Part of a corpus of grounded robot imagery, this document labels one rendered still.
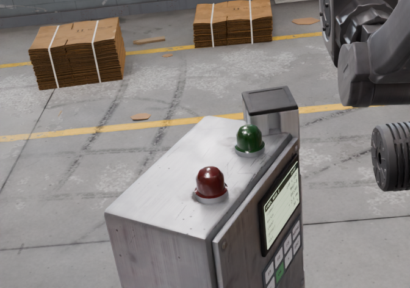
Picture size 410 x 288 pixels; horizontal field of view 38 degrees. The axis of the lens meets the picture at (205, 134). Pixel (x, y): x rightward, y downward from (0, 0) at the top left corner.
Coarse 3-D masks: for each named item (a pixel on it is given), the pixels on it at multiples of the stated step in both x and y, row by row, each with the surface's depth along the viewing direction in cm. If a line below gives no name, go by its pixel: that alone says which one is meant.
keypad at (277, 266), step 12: (300, 216) 57; (300, 228) 58; (288, 240) 55; (300, 240) 59; (276, 252) 53; (288, 252) 56; (276, 264) 54; (288, 264) 56; (264, 276) 51; (276, 276) 54
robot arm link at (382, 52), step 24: (408, 0) 56; (384, 24) 64; (408, 24) 56; (360, 48) 68; (384, 48) 63; (408, 48) 58; (360, 72) 67; (384, 72) 65; (408, 72) 64; (360, 96) 70
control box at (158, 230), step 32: (192, 128) 57; (224, 128) 56; (160, 160) 52; (192, 160) 51; (224, 160) 51; (256, 160) 50; (288, 160) 52; (128, 192) 48; (160, 192) 48; (192, 192) 47; (256, 192) 47; (128, 224) 45; (160, 224) 44; (192, 224) 44; (224, 224) 44; (256, 224) 48; (288, 224) 55; (128, 256) 47; (160, 256) 45; (192, 256) 44; (224, 256) 44; (256, 256) 49
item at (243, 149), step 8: (240, 128) 51; (248, 128) 50; (256, 128) 51; (240, 136) 50; (248, 136) 50; (256, 136) 50; (240, 144) 51; (248, 144) 50; (256, 144) 50; (264, 144) 51; (240, 152) 51; (248, 152) 50; (256, 152) 50
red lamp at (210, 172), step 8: (208, 168) 46; (216, 168) 46; (200, 176) 45; (208, 176) 45; (216, 176) 45; (200, 184) 45; (208, 184) 45; (216, 184) 45; (224, 184) 46; (200, 192) 46; (208, 192) 45; (216, 192) 45; (224, 192) 46; (200, 200) 46; (208, 200) 45; (216, 200) 45
